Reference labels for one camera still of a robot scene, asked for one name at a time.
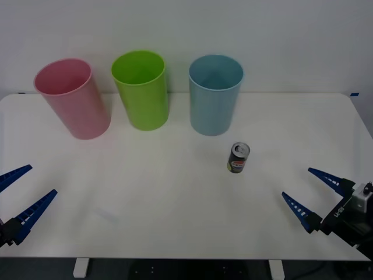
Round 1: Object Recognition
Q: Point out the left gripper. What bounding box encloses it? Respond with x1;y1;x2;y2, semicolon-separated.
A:
0;164;58;249

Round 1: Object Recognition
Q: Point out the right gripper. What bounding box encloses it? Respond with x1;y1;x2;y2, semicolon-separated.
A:
281;167;373;251

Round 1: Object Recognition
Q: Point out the black drink can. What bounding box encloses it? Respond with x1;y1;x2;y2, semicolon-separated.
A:
226;142;251;174

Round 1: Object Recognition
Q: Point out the white table leg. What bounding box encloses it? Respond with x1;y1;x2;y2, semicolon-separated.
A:
73;258;89;278
268;259;285;280

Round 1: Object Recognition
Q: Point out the pink plastic waste bin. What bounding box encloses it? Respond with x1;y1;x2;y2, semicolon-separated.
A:
33;58;112;141

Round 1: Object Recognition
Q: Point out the pale blue plastic waste bin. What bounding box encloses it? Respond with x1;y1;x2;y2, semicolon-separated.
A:
188;54;244;137

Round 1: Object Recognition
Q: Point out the yellow-green plastic waste bin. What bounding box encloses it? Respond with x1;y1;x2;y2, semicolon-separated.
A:
110;50;169;131

